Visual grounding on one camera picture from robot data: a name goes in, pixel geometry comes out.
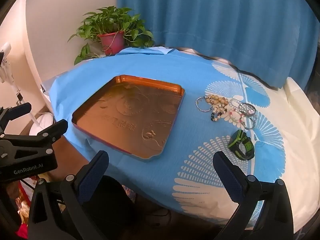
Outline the white standing fan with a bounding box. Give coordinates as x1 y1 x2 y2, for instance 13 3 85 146
0 42 56 144

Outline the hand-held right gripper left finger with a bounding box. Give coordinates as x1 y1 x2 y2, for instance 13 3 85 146
27 150 110 240

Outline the blue curtain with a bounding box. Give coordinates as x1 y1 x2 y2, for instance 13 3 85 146
115 0 320 90

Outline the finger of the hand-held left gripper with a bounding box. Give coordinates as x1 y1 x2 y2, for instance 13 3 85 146
0 102 32 137
15 119 69 153

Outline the pile of beaded bracelets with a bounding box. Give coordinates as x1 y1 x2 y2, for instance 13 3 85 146
195 94 258 130

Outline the green leafy houseplant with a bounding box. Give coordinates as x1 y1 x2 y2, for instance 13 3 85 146
67 5 155 65

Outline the colourful printed cloth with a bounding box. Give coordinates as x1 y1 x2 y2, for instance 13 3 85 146
7 175 48 240

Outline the blue cream patterned tablecloth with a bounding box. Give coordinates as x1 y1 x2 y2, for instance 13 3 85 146
47 45 320 233

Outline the green black wristwatch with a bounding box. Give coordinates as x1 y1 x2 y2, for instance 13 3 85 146
228 129 255 161

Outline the red flower pot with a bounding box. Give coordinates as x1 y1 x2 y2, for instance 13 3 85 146
97 31 125 56

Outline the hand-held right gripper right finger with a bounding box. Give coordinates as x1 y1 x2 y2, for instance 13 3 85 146
212 151 294 240

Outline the person's dark trouser leg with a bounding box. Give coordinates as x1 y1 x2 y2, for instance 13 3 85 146
82 175 173 240

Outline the copper metal tray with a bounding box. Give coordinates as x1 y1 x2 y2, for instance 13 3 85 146
72 74 186 163

